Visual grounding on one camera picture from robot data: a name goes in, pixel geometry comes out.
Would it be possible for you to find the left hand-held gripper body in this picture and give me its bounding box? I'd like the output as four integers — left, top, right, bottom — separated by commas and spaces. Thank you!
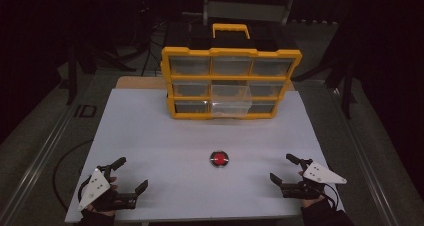
77, 165, 138, 212

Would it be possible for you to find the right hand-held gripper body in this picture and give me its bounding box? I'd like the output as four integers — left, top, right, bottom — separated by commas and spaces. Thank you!
279, 158, 348, 201

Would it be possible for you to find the red round button black rim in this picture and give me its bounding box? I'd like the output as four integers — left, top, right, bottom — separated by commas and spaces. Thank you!
209, 150, 231, 169

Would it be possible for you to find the pulled-out clear plastic drawer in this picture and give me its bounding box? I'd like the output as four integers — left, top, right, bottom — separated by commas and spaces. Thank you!
210, 83, 253, 118

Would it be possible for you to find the person's left hand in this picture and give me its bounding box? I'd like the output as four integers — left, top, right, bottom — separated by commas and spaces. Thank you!
87, 175, 119, 218

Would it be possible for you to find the person's right hand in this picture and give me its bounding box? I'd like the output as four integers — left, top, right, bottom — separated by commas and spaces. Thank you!
297, 170, 330, 210

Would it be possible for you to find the black tripod stand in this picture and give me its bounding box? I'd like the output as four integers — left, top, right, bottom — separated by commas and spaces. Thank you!
65, 40, 138, 106
292, 17, 359, 120

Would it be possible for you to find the group of closed clear drawers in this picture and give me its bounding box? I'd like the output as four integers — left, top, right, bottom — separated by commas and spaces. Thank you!
168, 56, 295, 115

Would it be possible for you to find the yellow black drawer organizer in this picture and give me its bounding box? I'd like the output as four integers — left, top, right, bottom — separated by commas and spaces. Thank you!
160, 22, 303, 121

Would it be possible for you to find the left hand-held gripper cable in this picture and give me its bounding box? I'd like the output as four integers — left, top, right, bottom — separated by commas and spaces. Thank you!
76, 179, 89, 204

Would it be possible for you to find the hand-held gripper cable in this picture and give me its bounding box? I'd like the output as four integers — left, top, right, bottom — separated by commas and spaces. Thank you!
323, 183, 338, 210
76, 179, 89, 204

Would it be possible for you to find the right hand-held gripper cable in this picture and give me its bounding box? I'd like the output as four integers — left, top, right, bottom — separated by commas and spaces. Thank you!
323, 183, 338, 210

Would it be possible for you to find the black floor cable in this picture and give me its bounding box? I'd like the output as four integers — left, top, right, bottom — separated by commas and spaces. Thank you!
52, 138, 95, 211

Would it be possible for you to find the aluminium floor rail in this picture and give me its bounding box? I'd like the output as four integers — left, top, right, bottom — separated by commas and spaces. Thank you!
327, 85, 403, 226
0, 82, 98, 226

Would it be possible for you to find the grey metal frame stand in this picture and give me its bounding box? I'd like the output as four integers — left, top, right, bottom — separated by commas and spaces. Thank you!
201, 0, 297, 27

